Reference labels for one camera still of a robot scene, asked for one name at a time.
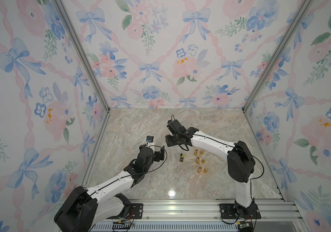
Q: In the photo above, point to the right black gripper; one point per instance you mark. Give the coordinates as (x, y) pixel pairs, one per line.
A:
(168, 140)

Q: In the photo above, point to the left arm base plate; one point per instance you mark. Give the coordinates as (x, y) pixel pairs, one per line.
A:
(132, 211)

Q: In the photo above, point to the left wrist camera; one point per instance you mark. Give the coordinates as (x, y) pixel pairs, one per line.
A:
(150, 142)

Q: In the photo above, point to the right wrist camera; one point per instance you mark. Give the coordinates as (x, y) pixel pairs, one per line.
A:
(175, 127)

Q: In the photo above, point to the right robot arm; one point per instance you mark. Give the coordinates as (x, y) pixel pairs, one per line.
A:
(240, 162)

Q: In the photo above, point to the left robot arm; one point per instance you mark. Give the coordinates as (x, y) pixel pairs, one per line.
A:
(85, 207)

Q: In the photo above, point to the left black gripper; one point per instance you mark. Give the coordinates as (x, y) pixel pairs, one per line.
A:
(157, 157)

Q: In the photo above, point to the aluminium rail frame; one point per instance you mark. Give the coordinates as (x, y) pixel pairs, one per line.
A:
(188, 215)

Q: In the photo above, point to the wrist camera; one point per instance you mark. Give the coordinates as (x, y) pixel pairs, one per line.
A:
(175, 127)
(150, 142)

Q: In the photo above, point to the square gold black lipstick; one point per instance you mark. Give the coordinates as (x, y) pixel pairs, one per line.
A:
(181, 157)

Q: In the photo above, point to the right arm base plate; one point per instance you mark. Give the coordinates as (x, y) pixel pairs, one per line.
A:
(233, 211)

